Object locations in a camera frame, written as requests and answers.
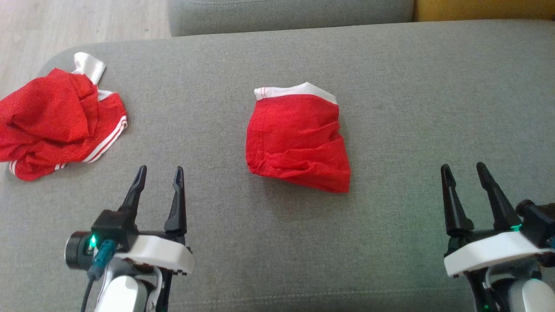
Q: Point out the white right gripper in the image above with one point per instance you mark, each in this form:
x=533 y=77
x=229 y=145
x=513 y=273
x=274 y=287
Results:
x=494 y=251

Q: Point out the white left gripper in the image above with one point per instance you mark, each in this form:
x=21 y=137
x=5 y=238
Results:
x=160 y=253

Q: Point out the red garment white striped trim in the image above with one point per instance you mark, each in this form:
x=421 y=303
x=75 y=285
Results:
x=47 y=117

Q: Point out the red shorts white waistband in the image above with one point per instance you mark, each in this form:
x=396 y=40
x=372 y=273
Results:
x=299 y=138

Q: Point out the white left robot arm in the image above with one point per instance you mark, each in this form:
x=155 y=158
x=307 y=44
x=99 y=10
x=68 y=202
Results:
x=121 y=294

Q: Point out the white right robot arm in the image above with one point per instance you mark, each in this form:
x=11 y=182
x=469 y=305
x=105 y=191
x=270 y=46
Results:
x=533 y=294

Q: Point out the yellow sofa backrest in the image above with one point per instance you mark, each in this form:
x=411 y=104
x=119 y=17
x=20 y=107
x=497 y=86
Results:
x=477 y=8

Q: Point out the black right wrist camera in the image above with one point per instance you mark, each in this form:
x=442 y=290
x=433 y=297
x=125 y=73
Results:
x=537 y=221

